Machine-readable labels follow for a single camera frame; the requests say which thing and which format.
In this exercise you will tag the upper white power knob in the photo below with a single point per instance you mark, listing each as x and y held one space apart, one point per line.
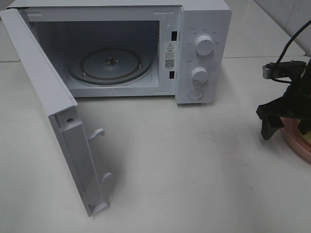
204 44

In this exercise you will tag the lower white timer knob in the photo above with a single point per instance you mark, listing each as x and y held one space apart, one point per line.
199 75

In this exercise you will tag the white warning label sticker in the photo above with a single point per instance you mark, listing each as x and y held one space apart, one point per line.
169 55

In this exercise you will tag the white microwave oven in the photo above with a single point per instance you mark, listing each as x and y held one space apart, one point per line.
66 29

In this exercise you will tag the pink round plate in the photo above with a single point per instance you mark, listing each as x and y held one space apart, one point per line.
293 136

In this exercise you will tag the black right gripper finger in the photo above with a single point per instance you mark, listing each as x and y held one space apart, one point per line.
270 125

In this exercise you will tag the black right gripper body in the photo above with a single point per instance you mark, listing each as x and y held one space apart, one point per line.
295 103

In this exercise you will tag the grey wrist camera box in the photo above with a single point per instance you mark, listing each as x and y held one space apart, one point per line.
284 72

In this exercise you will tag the white microwave door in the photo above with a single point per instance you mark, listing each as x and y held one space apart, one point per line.
60 107

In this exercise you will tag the white bread sandwich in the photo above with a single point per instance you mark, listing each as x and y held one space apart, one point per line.
307 137

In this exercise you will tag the round door release button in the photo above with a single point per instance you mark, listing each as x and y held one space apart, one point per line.
195 94

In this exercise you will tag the glass microwave turntable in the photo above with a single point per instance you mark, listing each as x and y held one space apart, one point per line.
110 66

